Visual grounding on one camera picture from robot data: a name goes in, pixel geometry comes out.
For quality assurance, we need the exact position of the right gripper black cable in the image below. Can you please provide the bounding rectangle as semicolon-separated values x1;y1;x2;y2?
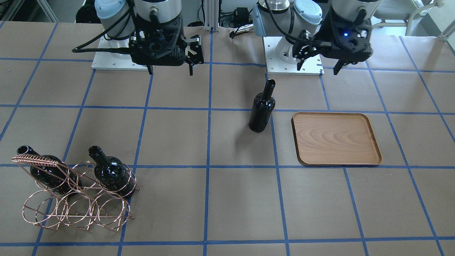
72;0;137;54

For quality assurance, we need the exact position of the wooden tray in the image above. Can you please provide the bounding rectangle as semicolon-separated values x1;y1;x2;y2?
291;112;382;166

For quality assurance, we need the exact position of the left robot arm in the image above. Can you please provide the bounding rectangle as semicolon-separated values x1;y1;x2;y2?
252;0;380;75

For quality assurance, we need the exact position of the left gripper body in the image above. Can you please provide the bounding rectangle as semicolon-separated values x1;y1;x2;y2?
292;7;373;68

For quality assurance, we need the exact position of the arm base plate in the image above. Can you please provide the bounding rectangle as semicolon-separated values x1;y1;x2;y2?
91;33;148;71
263;36;325;76

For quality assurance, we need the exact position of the aluminium frame post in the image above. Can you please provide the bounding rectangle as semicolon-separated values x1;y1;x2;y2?
203;0;220;33

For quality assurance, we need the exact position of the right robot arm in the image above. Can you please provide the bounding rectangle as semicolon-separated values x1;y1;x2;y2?
91;0;204;74

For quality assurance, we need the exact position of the copper wire bottle basket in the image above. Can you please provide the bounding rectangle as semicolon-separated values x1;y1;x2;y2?
12;154;135;232

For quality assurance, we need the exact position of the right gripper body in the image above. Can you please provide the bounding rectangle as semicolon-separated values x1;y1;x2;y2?
129;14;204;66

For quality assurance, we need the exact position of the dark wine bottle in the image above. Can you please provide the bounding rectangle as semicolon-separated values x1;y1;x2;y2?
88;145;135;199
30;166;77;195
248;79;276;133

